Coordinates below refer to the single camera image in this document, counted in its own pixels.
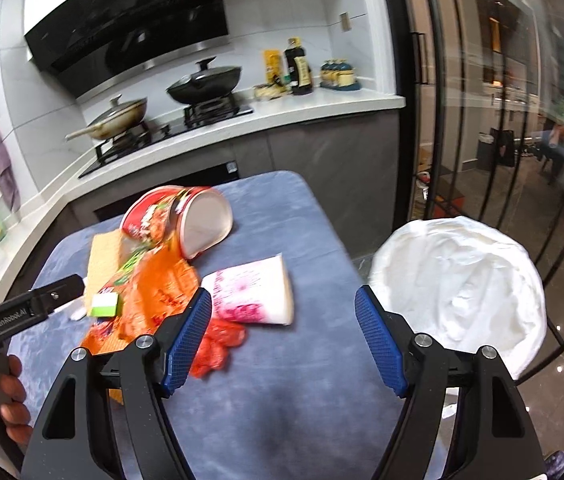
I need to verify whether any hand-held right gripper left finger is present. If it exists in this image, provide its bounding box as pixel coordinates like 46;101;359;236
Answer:
21;287;213;480

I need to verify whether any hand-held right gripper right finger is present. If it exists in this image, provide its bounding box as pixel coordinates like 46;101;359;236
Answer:
354;285;547;480

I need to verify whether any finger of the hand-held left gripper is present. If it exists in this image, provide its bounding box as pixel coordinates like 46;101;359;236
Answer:
0;274;86;356

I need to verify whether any red plastic bag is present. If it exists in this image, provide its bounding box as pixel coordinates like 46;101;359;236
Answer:
189;317;247;378

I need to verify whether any orange snack bag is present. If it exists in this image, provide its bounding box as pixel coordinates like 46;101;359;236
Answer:
80;245;203;361

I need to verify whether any yellow sponge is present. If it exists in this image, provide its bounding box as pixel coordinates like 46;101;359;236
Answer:
84;232;124;306

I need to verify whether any bin with white liner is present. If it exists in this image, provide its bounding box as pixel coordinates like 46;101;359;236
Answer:
369;215;547;381

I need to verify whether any red instant noodle bowl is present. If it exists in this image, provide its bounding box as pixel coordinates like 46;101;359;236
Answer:
120;185;234;261

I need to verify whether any purple hanging towel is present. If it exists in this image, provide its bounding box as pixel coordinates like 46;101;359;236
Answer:
0;122;22;213

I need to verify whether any grey kitchen cabinet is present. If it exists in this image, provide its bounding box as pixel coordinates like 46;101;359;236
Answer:
232;107;405;261

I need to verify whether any beige frying pan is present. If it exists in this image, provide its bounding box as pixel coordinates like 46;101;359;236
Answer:
65;102;149;142

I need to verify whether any black gas stove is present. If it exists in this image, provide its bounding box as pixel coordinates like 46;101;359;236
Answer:
78;102;255;180

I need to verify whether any patterned slipper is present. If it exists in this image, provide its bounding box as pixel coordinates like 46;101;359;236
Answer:
543;450;564;480

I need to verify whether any black floor bin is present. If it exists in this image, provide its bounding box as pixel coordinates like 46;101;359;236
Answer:
479;129;516;171

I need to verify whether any glass pan lid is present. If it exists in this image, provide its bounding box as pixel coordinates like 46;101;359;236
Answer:
87;94;147;126

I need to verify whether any white kitchen countertop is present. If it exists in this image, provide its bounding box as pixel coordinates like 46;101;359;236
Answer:
0;92;407;321

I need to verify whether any black wok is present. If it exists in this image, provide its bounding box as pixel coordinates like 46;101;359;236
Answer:
166;67;243;106

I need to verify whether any clear dish of garlic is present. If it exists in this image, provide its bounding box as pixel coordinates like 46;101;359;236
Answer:
253;82;290;102

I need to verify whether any black wok lid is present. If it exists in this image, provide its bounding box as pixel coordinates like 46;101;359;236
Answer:
169;56;240;88

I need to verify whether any spice jar set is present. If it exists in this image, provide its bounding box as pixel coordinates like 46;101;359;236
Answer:
320;57;361;92

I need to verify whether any dark soy sauce bottle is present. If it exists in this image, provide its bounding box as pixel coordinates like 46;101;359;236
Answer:
284;37;314;96

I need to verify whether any yellow food packet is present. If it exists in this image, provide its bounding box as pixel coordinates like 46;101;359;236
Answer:
263;49;285;86

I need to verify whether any glass sliding door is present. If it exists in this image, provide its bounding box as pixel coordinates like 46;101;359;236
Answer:
397;0;564;401

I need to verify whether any black range hood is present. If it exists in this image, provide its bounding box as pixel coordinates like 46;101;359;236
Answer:
23;0;230;98

